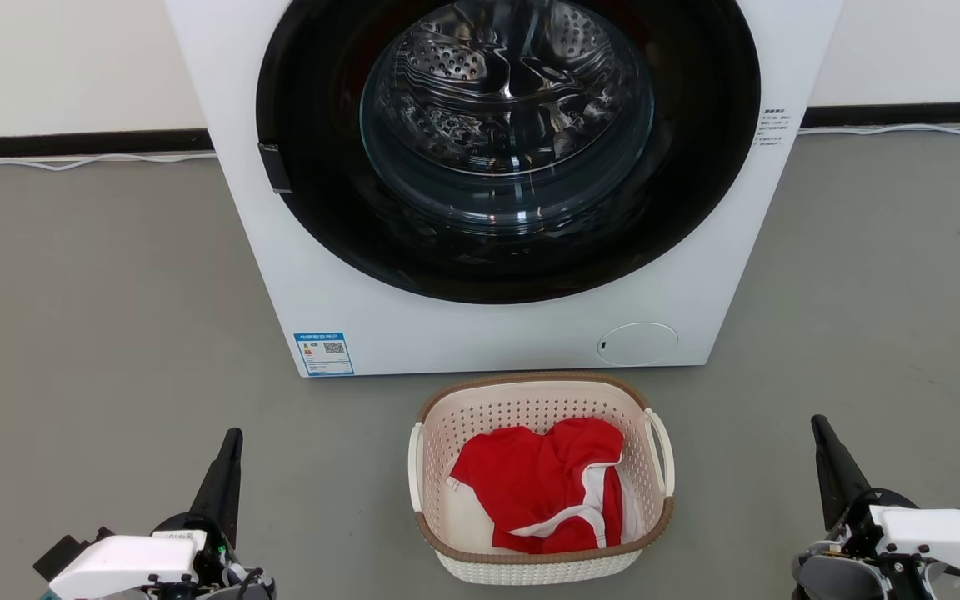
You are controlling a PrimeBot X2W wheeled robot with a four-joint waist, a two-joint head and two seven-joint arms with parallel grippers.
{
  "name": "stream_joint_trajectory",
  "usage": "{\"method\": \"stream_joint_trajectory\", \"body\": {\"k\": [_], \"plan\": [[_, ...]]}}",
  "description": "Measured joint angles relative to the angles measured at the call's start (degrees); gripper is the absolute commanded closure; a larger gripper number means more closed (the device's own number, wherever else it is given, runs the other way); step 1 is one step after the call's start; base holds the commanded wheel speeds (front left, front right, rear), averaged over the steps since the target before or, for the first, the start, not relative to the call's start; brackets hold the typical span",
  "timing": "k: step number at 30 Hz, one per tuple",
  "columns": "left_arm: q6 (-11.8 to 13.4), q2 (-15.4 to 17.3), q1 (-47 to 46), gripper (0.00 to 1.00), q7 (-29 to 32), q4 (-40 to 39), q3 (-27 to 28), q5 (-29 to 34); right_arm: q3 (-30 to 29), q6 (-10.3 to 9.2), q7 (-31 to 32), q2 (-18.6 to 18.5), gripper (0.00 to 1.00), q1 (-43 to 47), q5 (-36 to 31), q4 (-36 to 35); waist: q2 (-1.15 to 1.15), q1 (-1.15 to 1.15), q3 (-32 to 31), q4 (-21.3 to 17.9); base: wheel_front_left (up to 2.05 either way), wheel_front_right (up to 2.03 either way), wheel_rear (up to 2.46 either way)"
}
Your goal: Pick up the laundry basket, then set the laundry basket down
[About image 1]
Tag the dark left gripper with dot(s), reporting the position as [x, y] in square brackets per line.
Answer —
[217, 567]

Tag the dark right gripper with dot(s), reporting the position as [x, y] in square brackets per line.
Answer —
[842, 567]

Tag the small text sticker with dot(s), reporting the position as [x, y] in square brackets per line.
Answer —
[773, 125]

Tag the blue energy label sticker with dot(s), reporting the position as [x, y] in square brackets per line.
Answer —
[323, 353]

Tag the white woven plastic laundry basket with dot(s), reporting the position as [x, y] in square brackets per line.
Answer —
[530, 400]

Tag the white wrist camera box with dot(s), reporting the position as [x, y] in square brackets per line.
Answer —
[942, 533]
[126, 567]

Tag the red garment with white trim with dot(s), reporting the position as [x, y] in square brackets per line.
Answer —
[530, 483]

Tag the round black washer door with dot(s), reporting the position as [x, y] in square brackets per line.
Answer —
[697, 167]

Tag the white front-load washing machine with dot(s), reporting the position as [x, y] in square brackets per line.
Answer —
[322, 275]

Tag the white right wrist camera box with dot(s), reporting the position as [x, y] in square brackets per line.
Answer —
[942, 533]

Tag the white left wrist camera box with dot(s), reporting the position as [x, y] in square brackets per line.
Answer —
[126, 567]

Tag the round white filter cover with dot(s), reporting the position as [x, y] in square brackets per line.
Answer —
[637, 343]

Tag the clear glass door bowl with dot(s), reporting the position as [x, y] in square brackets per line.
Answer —
[505, 125]

